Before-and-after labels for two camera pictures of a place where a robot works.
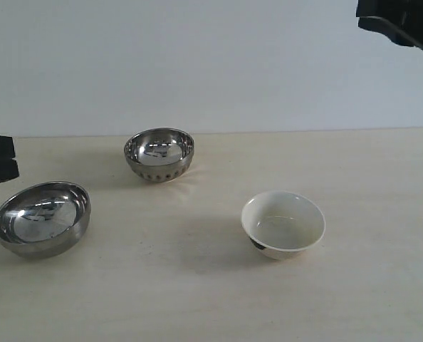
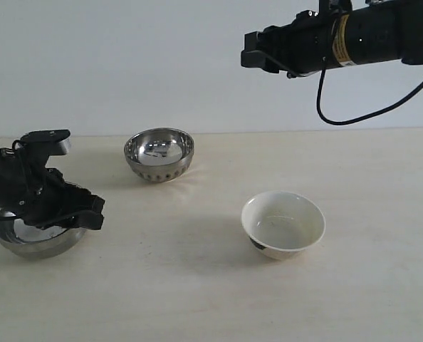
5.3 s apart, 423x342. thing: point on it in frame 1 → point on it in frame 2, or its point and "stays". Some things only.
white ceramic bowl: (281, 224) stays
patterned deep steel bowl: (159, 154) stays
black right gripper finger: (410, 16) → (299, 48)
